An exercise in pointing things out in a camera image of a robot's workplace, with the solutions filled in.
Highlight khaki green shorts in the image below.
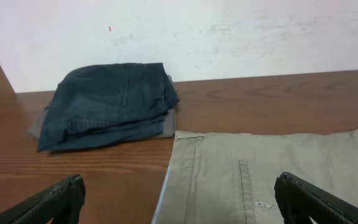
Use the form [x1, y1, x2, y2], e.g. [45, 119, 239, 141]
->
[152, 129, 358, 223]

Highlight folded navy blue shorts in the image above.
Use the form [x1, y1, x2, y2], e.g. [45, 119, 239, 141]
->
[37, 62, 180, 152]

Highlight folded grey garment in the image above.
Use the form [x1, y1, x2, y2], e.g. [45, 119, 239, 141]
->
[27, 74, 178, 140]

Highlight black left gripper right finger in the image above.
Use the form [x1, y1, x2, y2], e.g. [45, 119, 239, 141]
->
[274, 172, 358, 224]

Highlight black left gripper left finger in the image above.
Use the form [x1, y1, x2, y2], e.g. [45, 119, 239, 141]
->
[0, 174, 86, 224]

